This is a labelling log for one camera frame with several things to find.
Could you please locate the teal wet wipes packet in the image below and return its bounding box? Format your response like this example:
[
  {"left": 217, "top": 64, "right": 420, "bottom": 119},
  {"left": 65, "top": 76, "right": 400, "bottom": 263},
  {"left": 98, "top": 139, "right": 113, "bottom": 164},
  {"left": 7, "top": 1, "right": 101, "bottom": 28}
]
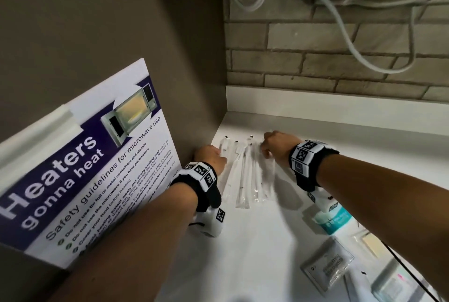
[{"left": 313, "top": 205, "right": 354, "bottom": 237}]

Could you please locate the person's left hand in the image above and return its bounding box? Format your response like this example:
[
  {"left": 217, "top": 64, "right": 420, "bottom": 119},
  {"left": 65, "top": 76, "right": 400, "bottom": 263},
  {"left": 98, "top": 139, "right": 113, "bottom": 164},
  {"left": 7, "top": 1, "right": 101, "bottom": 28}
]
[{"left": 194, "top": 145, "right": 229, "bottom": 177}]

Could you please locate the white and blue poster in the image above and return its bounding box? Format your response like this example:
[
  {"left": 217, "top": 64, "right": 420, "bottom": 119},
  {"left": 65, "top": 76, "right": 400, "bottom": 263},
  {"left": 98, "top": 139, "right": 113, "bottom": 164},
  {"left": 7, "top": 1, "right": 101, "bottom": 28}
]
[{"left": 0, "top": 58, "right": 182, "bottom": 272}]

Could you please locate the black wristband with marker tags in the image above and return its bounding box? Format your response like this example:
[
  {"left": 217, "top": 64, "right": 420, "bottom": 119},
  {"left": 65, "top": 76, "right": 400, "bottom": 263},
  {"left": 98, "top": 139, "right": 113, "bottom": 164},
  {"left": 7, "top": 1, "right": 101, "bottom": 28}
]
[
  {"left": 170, "top": 161, "right": 222, "bottom": 213},
  {"left": 289, "top": 139, "right": 340, "bottom": 192}
]

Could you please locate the clear comb packet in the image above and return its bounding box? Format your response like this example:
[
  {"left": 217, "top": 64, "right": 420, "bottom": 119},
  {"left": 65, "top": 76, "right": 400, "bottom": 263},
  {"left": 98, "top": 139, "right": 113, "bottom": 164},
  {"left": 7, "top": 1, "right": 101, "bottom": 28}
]
[{"left": 345, "top": 270, "right": 373, "bottom": 302}]

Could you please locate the white box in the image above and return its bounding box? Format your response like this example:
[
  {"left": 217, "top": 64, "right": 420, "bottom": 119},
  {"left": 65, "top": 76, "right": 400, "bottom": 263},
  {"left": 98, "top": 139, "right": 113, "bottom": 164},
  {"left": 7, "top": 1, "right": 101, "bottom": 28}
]
[{"left": 371, "top": 259, "right": 412, "bottom": 302}]

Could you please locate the white countertop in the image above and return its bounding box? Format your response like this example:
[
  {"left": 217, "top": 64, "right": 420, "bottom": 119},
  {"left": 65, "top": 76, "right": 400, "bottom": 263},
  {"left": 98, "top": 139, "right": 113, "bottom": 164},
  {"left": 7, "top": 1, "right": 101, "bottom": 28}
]
[{"left": 154, "top": 110, "right": 449, "bottom": 302}]

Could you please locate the white wall cable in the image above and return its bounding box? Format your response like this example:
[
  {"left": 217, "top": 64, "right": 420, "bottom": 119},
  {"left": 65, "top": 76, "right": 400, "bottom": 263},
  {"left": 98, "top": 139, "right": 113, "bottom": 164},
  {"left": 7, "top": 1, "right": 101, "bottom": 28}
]
[{"left": 225, "top": 0, "right": 449, "bottom": 75}]

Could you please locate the person's left forearm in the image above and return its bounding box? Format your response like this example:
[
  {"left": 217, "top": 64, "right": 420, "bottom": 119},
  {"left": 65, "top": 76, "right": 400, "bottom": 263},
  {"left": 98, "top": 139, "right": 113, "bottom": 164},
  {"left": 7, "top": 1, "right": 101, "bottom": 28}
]
[{"left": 49, "top": 180, "right": 197, "bottom": 302}]

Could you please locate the person's right forearm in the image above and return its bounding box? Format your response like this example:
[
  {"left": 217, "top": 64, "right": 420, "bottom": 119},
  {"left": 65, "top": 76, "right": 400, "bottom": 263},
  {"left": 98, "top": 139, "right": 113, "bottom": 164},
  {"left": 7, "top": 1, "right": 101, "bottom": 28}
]
[{"left": 315, "top": 152, "right": 449, "bottom": 294}]

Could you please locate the person's right hand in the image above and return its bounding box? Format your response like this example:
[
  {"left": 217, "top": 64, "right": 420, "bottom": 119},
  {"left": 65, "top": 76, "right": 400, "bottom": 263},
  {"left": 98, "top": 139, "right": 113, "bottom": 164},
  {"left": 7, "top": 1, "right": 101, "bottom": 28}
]
[{"left": 261, "top": 130, "right": 302, "bottom": 170}]

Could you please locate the thin black cable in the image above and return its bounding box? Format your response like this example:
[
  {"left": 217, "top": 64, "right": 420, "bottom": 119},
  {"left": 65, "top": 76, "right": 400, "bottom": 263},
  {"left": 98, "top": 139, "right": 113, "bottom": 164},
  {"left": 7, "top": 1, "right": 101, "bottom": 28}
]
[{"left": 384, "top": 242, "right": 441, "bottom": 302}]

